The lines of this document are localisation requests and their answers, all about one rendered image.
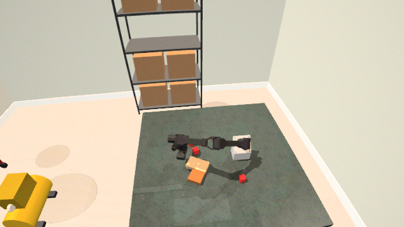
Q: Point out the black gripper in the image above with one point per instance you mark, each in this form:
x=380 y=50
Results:
x=182 y=153

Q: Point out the orange block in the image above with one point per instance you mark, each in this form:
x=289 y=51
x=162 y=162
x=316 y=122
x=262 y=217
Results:
x=196 y=176

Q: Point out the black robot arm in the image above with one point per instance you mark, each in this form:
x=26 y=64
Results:
x=179 y=140

